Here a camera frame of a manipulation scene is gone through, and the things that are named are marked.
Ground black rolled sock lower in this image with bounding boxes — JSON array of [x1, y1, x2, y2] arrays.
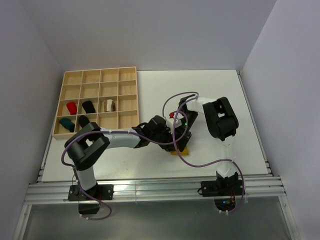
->
[[78, 115, 90, 128]]

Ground yellow cartoon sock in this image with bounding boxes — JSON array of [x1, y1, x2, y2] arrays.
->
[[170, 147, 189, 156]]

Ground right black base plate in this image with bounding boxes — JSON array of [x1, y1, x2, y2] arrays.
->
[[197, 178, 244, 197]]

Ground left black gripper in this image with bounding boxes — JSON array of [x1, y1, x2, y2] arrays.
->
[[150, 125, 178, 152]]

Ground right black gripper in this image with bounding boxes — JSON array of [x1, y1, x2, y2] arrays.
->
[[172, 110, 199, 152]]

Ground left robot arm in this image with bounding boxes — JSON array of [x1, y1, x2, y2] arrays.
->
[[64, 115, 173, 200]]

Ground black rolled sock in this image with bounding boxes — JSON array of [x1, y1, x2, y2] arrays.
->
[[78, 115, 90, 128], [82, 100, 96, 114]]

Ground red rolled sock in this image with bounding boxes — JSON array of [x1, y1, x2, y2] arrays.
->
[[66, 101, 77, 115]]

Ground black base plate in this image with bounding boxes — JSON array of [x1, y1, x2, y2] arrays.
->
[[197, 178, 244, 197], [67, 184, 114, 202]]

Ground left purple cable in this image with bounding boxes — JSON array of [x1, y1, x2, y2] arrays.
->
[[61, 111, 187, 221]]

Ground aluminium front rail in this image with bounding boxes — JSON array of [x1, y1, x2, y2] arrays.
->
[[23, 175, 286, 205]]

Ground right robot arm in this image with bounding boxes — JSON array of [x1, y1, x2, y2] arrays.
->
[[176, 94, 242, 195]]

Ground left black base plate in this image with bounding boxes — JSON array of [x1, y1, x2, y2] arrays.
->
[[67, 184, 114, 202]]

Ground black rolled sock upper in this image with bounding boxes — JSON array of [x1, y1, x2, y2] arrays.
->
[[82, 100, 96, 114]]

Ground teal rolled sock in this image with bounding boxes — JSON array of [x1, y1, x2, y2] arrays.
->
[[59, 117, 75, 133]]

